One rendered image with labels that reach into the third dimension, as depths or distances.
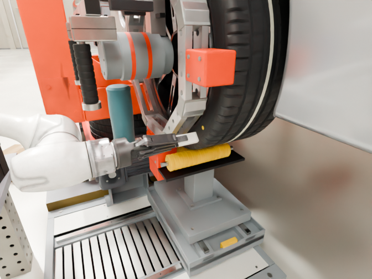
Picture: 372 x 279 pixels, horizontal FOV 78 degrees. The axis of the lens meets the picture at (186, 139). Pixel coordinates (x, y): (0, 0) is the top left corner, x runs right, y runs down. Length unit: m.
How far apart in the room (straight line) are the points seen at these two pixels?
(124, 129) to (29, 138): 0.35
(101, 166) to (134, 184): 0.85
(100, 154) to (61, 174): 0.09
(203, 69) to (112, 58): 0.31
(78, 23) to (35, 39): 0.63
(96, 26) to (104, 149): 0.26
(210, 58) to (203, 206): 0.72
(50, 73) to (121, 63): 0.53
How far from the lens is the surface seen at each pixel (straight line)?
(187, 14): 0.56
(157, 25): 0.79
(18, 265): 1.28
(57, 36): 1.18
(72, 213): 1.37
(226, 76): 0.51
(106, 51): 0.71
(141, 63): 0.73
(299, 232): 1.39
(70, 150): 0.57
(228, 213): 1.04
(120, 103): 0.89
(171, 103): 0.94
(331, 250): 1.37
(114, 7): 0.56
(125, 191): 1.41
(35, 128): 0.68
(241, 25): 0.57
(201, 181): 1.01
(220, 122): 0.62
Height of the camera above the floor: 0.91
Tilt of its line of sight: 24 degrees down
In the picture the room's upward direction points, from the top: straight up
